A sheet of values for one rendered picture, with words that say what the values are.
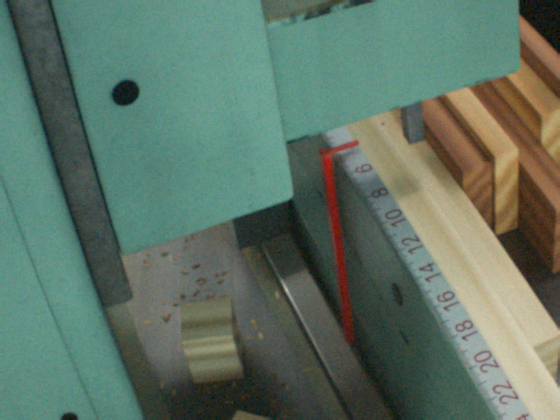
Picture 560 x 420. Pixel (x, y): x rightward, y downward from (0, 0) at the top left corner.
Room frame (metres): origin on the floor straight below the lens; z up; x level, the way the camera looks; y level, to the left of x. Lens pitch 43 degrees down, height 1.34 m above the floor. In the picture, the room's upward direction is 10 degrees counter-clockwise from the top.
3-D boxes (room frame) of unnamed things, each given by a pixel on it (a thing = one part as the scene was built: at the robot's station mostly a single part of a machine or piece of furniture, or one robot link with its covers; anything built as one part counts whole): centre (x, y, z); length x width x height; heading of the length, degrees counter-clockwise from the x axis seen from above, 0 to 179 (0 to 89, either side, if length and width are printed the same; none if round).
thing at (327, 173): (0.45, -0.04, 0.89); 0.02 x 0.01 x 0.14; 103
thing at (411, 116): (0.46, -0.08, 0.97); 0.01 x 0.01 x 0.05; 13
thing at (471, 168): (0.53, -0.08, 0.93); 0.21 x 0.02 x 0.05; 13
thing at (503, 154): (0.54, -0.09, 0.93); 0.24 x 0.01 x 0.06; 13
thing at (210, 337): (0.46, 0.05, 0.82); 0.03 x 0.03 x 0.04; 87
